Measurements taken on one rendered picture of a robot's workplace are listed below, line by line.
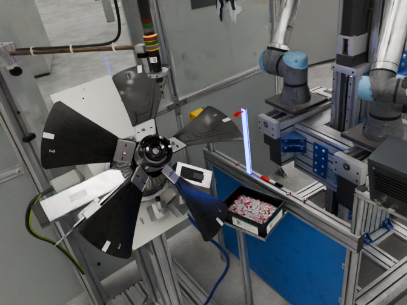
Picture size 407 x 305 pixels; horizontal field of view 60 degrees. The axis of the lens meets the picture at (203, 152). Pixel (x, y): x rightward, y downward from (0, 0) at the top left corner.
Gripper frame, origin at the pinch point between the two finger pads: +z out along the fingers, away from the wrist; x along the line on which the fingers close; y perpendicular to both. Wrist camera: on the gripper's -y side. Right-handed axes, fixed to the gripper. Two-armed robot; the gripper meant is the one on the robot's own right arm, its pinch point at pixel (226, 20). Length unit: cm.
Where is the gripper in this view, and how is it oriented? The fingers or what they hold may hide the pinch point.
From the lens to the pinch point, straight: 163.8
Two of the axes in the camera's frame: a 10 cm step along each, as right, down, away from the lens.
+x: -6.0, -3.5, 7.2
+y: 7.9, -4.1, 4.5
